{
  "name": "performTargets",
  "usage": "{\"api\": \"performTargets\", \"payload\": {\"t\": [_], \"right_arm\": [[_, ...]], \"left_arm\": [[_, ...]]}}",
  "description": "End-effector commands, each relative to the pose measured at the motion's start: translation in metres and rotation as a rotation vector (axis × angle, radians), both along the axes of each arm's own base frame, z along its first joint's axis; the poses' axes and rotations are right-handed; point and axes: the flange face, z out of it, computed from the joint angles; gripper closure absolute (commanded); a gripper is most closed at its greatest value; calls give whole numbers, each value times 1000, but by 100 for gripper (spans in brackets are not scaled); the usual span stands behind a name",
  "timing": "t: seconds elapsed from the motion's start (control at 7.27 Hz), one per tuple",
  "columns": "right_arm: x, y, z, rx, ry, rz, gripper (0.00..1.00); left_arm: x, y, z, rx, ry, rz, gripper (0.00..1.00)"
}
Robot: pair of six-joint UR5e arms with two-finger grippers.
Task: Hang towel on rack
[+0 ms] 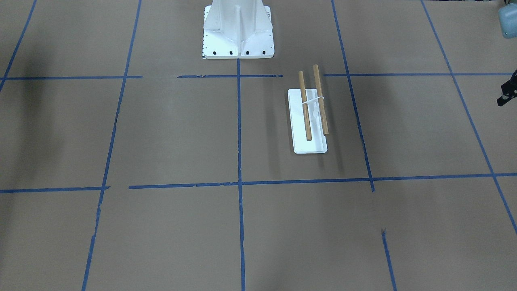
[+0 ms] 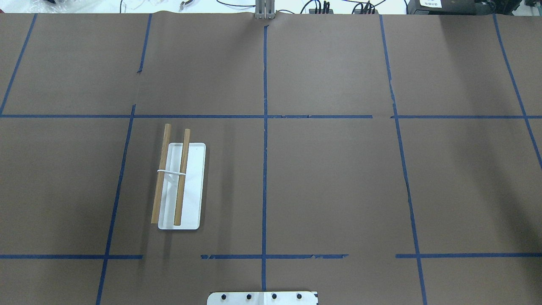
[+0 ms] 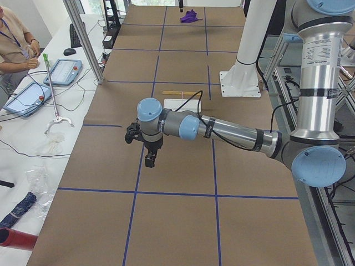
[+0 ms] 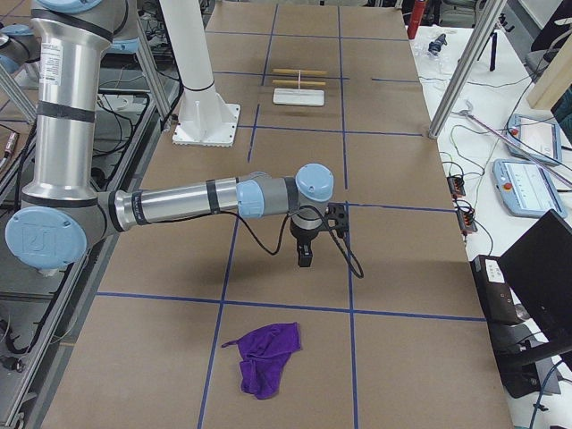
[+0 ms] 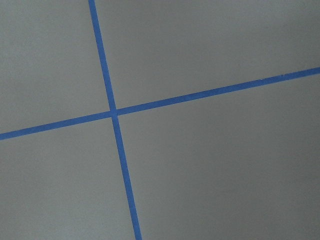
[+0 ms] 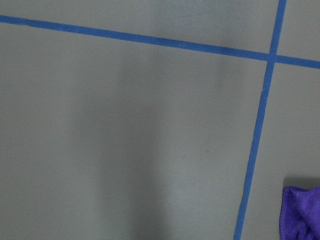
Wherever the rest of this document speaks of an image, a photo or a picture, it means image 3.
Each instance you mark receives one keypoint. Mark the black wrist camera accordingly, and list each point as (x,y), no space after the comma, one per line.
(133,132)

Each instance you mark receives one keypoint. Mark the near teach pendant tablet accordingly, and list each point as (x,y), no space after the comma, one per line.
(29,100)

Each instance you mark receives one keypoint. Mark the teach pendant tablet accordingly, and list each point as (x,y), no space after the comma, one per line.
(29,100)
(64,71)

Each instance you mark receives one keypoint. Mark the folded blue umbrella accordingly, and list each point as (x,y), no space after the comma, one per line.
(19,210)

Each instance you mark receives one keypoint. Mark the reacher grabber tool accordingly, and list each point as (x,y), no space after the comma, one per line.
(58,119)

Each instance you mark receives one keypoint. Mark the crumpled clear plastic bag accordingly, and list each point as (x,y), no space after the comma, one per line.
(40,186)

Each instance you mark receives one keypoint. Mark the purple towel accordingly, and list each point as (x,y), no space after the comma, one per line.
(190,17)

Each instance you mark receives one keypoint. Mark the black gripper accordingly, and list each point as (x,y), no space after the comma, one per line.
(181,5)
(152,144)

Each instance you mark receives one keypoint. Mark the white wooden towel rack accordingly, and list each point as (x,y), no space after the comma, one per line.
(181,101)

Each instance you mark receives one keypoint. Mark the person in beige shirt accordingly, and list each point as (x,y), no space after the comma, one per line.
(19,51)

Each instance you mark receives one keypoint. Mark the black computer mouse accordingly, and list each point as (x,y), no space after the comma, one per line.
(69,51)

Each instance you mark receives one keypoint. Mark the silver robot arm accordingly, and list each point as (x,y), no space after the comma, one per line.
(310,151)

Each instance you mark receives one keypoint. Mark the aluminium frame post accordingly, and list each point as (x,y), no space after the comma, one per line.
(75,17)

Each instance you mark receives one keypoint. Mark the far teach pendant tablet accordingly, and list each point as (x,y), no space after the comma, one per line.
(64,71)

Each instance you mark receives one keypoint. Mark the black keyboard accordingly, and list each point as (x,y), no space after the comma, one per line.
(74,38)

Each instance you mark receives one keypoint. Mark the red cylinder bottle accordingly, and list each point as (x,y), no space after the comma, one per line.
(16,239)

